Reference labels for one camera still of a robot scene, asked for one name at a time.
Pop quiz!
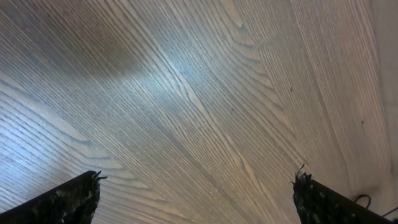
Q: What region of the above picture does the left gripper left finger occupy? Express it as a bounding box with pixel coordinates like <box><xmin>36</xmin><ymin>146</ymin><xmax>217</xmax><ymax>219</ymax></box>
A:
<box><xmin>1</xmin><ymin>170</ymin><xmax>107</xmax><ymax>224</ymax></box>

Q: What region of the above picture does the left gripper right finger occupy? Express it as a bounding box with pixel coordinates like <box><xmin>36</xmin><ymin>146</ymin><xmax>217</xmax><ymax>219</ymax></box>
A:
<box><xmin>292</xmin><ymin>169</ymin><xmax>394</xmax><ymax>224</ymax></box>

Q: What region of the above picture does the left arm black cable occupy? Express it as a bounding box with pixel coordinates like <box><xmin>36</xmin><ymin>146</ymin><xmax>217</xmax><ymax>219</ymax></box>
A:
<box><xmin>353</xmin><ymin>194</ymin><xmax>398</xmax><ymax>218</ymax></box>

